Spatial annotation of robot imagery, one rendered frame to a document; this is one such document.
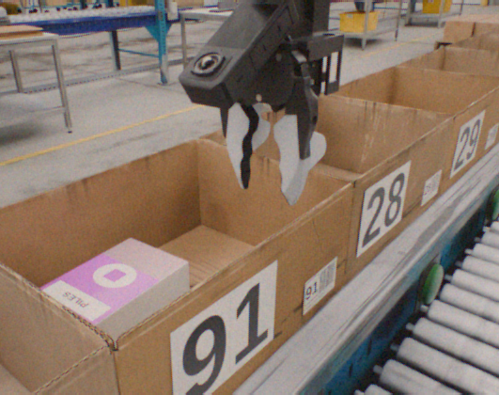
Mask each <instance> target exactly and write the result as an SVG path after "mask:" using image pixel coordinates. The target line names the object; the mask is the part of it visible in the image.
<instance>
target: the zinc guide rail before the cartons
mask: <svg viewBox="0 0 499 395"><path fill-rule="evenodd" d="M498 174H499V143H498V144H497V145H496V146H495V147H494V148H493V149H492V150H491V151H490V152H489V153H488V154H487V155H485V156H484V158H483V159H482V160H481V161H480V162H478V163H476V164H475V166H474V167H473V168H472V169H471V170H469V171H468V172H467V173H466V175H465V176H464V177H462V178H461V179H460V180H459V181H458V182H457V183H455V184H454V185H453V186H452V187H451V188H450V189H449V190H448V191H447V192H446V193H445V194H444V195H443V196H442V197H441V198H440V199H438V200H437V201H436V202H435V203H433V205H432V206H431V207H430V208H429V209H428V210H426V212H425V213H424V214H423V215H422V216H420V217H418V219H417V220H416V221H415V222H413V223H412V224H411V226H410V227H409V228H408V229H406V230H405V231H404V233H403V234H402V235H400V236H398V237H397V239H396V240H395V241H394V242H393V243H392V244H390V246H389V247H387V248H386V249H385V250H384V251H383V253H381V255H379V256H378V257H377V259H376V260H374V261H373V262H372V263H371V264H370V265H369V266H368V267H367V268H366V269H365V270H364V272H362V273H361V274H359V275H358V276H357V277H356V278H355V279H354V280H353V281H352V282H351V284H349V285H348V286H347V287H346V288H345V290H343V291H342V292H340V293H339V294H338V296H336V297H335V298H334V299H333V300H332V302H331V303H329V304H328V305H327V306H326V308H324V309H323V310H321V311H320V313H319V314H318V315H316V316H315V317H314V319H313V320H312V321H310V322H309V323H308V324H307V326H306V327H304V328H303V329H302V330H301V331H300V332H299V333H298V334H296V335H295V337H294V338H293V339H292V340H290V341H289V343H288V344H287V345H286V346H285V347H283V348H282V349H281V350H280V351H279V352H278V353H277V354H276V355H275V356H274V357H273V358H272V359H271V360H270V361H269V362H268V363H267V364H266V365H265V366H264V367H262V368H261V369H260V370H259V371H258V373H257V374H255V375H254V376H253V377H252V379H251V380H250V381H248V382H247V383H246V384H245V386H243V387H242V388H240V390H239V391H238V392H237V393H236V394H235V395H299V394H300V393H301V392H302V391H303V390H304V388H305V387H306V386H307V385H308V384H309V383H310V381H311V380H312V379H313V378H314V377H315V376H317V374H318V372H319V371H320V370H322V368H323V367H324V366H325V364H326V363H328V362H329V360H330V359H331V358H332V356H334V355H335V353H336V352H337V351H338V350H339V349H340V348H341V346H342V345H343V344H344V343H346V342H347V340H348V338H349V337H351V336H352V335H353V332H354V331H355V330H357V329H358V328H359V327H360V324H362V323H363V322H364V321H365V320H366V318H367V317H368V316H369V315H370V314H371V313H372V311H374V309H375V308H376V307H377V306H378V305H379V304H380V303H381V302H382V300H383V299H385V297H386V296H387V295H388V294H389V293H390V292H391V291H392V290H393V289H394V288H395V287H396V286H397V285H398V283H399V282H400V281H401V280H402V279H403V278H404V277H405V276H406V274H408V273H409V272H410V271H411V269H412V268H413V267H414V266H415V265H416V264H417V263H418V262H419V260H420V259H421V258H422V257H423V256H424V255H425V254H426V253H427V251H428V250H429V249H430V248H432V246H433V245H434V243H436V242H437V241H438V240H439V239H440V237H441V236H442V235H443V234H444V233H445V232H446V230H447V229H449V227H450V226H451V225H452V224H453V223H454V222H455V221H456V220H457V218H458V217H459V216H461V214H462V213H463V212H464V211H465V210H466V209H467V208H468V206H469V205H470V204H471V203H473V202H474V200H475V199H476V197H478V196H479V195H480V194H481V193H482V191H483V190H484V189H485V188H486V187H487V186H488V185H489V184H490V183H491V181H492V180H493V179H494V178H495V177H496V176H498Z"/></svg>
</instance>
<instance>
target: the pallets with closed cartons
mask: <svg viewBox="0 0 499 395"><path fill-rule="evenodd" d="M496 27H499V15H495V14H494V15H484V14H471V13H470V14H467V15H463V16H459V17H458V18H454V19H451V20H447V21H446V22H445V27H444V36H443V38H442V39H437V40H435V45H434V51H435V50H437V49H440V46H442V45H443V46H444V47H445V46H446V45H451V44H454V43H456V42H458V41H461V40H465V39H467V38H470V37H472V36H474V35H477V34H480V33H484V32H487V31H489V30H492V29H493V28H496Z"/></svg>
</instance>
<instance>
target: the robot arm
mask: <svg viewBox="0 0 499 395"><path fill-rule="evenodd" d="M330 6H331V0H242V1H241V2H240V3H239V5H238V6H237V7H236V8H235V9H234V10H233V12H232V13H231V14H230V15H229V17H228V18H226V20H225V22H224V23H223V24H222V25H220V28H219V29H218V30H217V31H216V32H214V35H213V36H212V37H211V38H210V39H209V40H208V42H207V43H206V44H205V46H203V47H202V48H201V50H200V52H199V53H197V54H196V55H195V58H194V59H193V60H191V62H190V63H189V65H188V66H187V67H186V68H185V69H184V70H183V72H182V73H181V74H180V75H179V76H178V80H179V82H180V84H181V86H182V87H183V90H184V91H185V93H186V94H187V96H188V97H189V99H190V102H191V103H196V104H200V105H204V106H212V107H216V108H220V114H221V125H222V130H223V136H224V137H225V138H226V142H227V151H228V155H229V157H230V159H231V162H232V164H233V168H234V170H235V173H236V175H237V177H238V180H239V185H240V186H241V188H242V189H247V188H248V185H249V181H250V176H251V167H250V158H251V155H252V153H253V151H254V150H256V149H257V148H258V147H259V146H260V145H261V144H262V143H263V142H264V141H265V140H266V139H267V137H268V136H269V131H270V122H269V121H266V120H264V119H263V118H262V109H263V104H264V103H265V104H268V105H269V106H270V107H271V109H272V111H273V112H280V111H282V110H284V109H285V113H286V115H285V116H283V117H282V118H281V119H279V120H278V121H277V122H276V123H275V125H274V126H273V132H274V138H275V143H276V144H277V145H278V147H279V149H280V153H281V160H280V164H279V168H280V171H281V176H282V180H281V193H282V194H283V196H284V198H286V200H287V203H288V204H289V205H293V204H294V203H296V202H297V200H298V199H299V196H300V195H301V193H302V192H303V190H304V186H305V180H306V178H307V174H308V172H309V170H310V169H311V167H313V166H314V165H315V164H316V163H317V162H318V161H319V160H320V158H321V157H322V156H323V155H324V152H325V149H326V143H325V138H324V136H323V135H322V134H319V133H316V132H314V131H315V129H316V126H317V123H318V118H319V101H318V98H319V97H320V92H321V83H324V82H325V88H324V95H325V96H328V95H330V94H333V93H335V92H337V91H339V85H340V70H341V59H342V49H343V39H344V35H343V34H335V33H330V32H329V20H330ZM335 52H337V62H336V72H335V80H334V81H331V82H330V71H331V61H332V53H335ZM324 57H327V64H326V71H323V70H322V68H323V58H324ZM285 107H286V108H285Z"/></svg>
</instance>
